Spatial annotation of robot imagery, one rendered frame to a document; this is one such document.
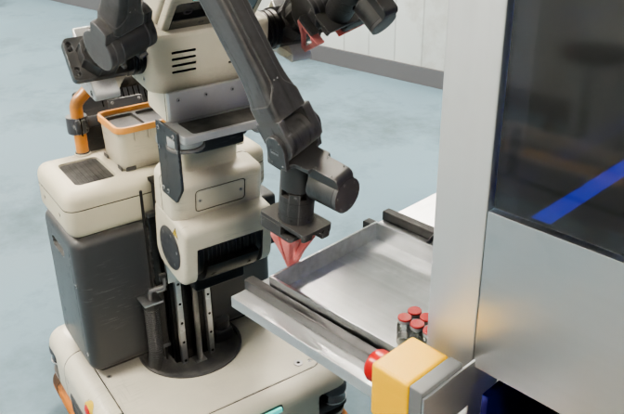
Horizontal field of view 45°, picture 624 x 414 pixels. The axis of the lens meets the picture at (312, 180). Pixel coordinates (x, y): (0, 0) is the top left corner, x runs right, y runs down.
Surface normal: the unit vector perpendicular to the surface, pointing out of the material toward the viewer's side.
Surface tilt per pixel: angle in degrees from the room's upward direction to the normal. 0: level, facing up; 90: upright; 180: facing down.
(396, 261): 0
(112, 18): 98
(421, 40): 90
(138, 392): 0
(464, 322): 90
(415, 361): 0
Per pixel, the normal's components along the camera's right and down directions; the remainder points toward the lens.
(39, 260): -0.01, -0.91
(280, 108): 0.62, 0.00
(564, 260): -0.72, 0.30
